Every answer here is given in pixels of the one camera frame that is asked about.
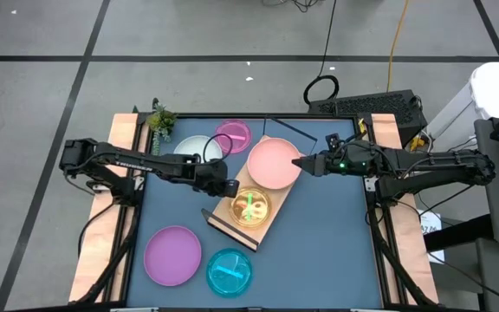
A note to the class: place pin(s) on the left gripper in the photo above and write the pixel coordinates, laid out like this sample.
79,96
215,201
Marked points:
208,175

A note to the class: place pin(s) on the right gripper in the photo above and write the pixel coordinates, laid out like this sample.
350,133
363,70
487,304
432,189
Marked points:
351,158

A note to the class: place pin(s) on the orange transparent plate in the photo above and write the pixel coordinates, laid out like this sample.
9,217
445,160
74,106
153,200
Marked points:
238,216

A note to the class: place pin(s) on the salmon pink plate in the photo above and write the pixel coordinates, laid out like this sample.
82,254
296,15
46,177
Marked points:
271,162

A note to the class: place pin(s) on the white plate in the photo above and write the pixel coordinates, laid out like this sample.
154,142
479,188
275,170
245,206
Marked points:
189,145

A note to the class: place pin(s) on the purple plate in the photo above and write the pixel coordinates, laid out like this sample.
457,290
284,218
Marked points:
172,255

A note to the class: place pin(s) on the cyan transparent plate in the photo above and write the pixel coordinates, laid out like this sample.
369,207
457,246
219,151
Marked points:
228,286

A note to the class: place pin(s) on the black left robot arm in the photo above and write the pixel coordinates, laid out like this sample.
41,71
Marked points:
145,164

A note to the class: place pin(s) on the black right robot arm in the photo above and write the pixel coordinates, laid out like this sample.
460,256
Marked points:
440,167

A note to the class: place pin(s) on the wooden cutting board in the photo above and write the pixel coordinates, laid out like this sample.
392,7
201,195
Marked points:
251,236

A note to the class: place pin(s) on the blue grey table mat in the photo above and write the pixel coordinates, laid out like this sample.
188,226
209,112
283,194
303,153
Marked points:
319,242

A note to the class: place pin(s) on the black computer case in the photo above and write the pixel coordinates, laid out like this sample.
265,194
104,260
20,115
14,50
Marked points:
371,106

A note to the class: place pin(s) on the artificial green plant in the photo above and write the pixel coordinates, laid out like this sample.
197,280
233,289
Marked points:
163,121

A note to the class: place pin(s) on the yellow plug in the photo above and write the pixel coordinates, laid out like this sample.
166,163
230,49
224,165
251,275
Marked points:
417,141

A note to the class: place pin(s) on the white paper sheet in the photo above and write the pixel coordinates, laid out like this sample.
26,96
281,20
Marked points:
429,227

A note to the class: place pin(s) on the black metal beam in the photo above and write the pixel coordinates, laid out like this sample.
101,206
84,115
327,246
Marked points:
457,234

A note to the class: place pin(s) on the white mounting bracket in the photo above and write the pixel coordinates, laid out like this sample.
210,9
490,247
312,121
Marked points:
371,185
96,188

